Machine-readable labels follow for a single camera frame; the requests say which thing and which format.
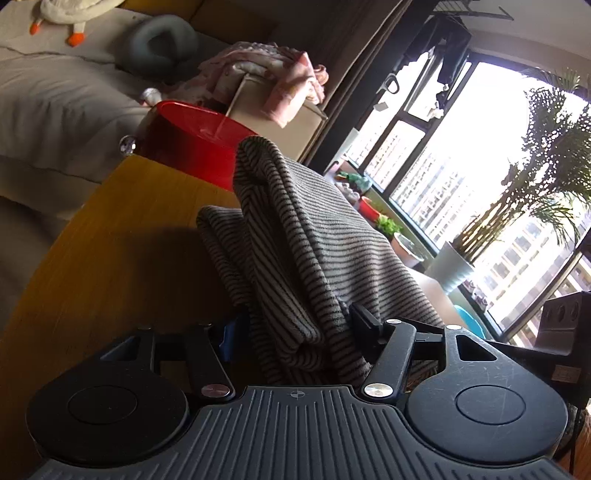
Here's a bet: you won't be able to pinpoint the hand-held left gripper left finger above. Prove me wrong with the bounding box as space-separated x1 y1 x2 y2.
99 323 239 401

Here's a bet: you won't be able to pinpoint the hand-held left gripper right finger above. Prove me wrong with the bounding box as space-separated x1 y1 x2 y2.
348 302 499 400

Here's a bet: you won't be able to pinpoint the grey striped sweater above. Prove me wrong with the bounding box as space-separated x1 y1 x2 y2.
196 136 446 386

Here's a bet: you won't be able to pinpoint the pink patterned clothes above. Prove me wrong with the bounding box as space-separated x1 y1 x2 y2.
182 41 329 127

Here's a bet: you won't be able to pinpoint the dark hanging clothes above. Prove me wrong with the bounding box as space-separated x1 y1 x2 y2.
406 14 472 100

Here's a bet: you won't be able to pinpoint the metal clothes drying rack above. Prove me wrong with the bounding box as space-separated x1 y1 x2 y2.
431 0 515 21

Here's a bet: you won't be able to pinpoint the pink pot with soil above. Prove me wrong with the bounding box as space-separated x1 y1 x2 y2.
392 232 432 268

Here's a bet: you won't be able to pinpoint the teal plastic basin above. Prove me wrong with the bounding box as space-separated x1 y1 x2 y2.
452 305 485 340

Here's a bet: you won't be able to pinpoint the tall plant in white pot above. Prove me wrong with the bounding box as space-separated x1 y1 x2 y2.
429 69 591 296

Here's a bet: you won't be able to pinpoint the small green potted plants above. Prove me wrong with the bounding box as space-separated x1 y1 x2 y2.
376 215 402 238

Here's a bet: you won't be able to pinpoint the red plastic basin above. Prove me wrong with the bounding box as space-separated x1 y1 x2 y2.
359 196 384 222

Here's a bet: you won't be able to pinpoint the red glossy round bowl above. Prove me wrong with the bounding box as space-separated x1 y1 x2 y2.
119 87 252 192

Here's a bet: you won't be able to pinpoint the long window curtain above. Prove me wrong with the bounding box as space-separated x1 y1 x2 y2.
268 0 437 171

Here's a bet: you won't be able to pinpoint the grey covered sofa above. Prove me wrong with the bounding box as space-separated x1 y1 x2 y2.
0 0 329 324

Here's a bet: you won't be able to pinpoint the grey neck pillow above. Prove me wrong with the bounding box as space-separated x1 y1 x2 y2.
115 14 200 84

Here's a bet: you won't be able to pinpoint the mustard yellow back cushion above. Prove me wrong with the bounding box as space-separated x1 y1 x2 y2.
191 0 287 47
124 0 204 19

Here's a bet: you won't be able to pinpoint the white goose plush toy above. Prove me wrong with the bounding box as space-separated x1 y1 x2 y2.
28 0 125 47

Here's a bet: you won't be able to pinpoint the black window frame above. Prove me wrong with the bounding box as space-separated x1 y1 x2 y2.
323 46 591 347

